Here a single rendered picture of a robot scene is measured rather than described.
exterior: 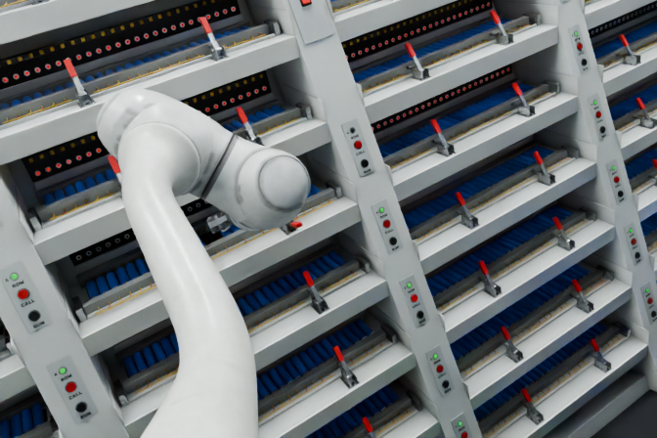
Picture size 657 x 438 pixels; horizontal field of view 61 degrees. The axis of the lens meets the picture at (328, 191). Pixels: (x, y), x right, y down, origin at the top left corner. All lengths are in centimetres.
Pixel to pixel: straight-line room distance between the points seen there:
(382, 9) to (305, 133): 33
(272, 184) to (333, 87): 54
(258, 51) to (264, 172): 50
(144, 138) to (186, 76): 43
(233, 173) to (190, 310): 27
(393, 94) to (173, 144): 68
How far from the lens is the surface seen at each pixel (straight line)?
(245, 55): 116
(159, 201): 62
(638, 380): 199
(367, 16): 129
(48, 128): 111
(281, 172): 72
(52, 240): 111
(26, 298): 112
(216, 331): 50
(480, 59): 143
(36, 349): 115
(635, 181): 190
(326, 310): 124
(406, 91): 130
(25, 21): 114
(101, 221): 111
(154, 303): 114
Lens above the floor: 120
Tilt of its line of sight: 11 degrees down
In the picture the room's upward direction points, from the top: 21 degrees counter-clockwise
